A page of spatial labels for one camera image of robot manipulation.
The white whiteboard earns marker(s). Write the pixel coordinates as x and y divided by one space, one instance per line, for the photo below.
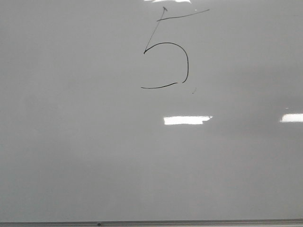
139 110

